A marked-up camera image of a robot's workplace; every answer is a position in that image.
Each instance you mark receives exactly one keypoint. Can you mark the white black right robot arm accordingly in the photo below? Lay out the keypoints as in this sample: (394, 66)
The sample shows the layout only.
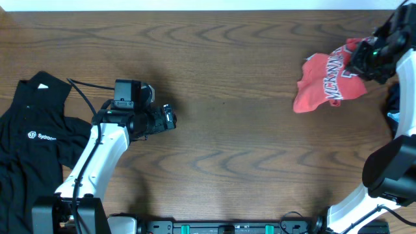
(388, 176)

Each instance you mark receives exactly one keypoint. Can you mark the black polo shirt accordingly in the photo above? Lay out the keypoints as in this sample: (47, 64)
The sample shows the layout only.
(37, 141)

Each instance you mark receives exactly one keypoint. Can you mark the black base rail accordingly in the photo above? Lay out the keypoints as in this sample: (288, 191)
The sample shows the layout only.
(227, 227)

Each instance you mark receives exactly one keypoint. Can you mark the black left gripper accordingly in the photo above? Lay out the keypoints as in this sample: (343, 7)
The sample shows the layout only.
(159, 125)

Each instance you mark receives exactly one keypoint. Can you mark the dark blue jeans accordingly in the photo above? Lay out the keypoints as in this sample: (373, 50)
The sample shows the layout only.
(392, 108)

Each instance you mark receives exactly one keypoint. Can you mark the red orange t-shirt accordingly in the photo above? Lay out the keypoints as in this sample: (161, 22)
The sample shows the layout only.
(326, 79)

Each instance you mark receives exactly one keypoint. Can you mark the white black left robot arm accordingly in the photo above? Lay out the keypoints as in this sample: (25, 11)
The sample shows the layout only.
(76, 206)

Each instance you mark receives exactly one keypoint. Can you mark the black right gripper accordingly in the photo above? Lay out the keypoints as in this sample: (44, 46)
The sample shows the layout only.
(357, 62)

